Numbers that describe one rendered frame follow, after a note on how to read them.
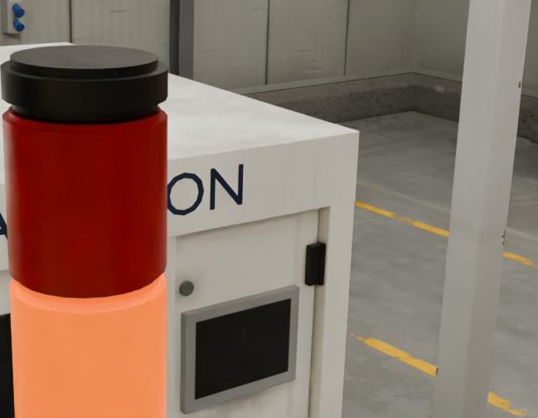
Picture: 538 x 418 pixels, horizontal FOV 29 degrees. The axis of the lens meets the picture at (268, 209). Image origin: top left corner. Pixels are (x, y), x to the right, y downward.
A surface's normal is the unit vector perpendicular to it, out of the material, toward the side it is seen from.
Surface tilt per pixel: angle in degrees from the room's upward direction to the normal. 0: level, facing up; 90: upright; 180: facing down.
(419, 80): 38
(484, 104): 90
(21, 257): 90
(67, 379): 90
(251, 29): 90
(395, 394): 0
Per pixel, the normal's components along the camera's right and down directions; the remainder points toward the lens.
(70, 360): -0.01, 0.30
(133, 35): 0.66, 0.24
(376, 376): 0.04, -0.95
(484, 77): -0.80, 0.15
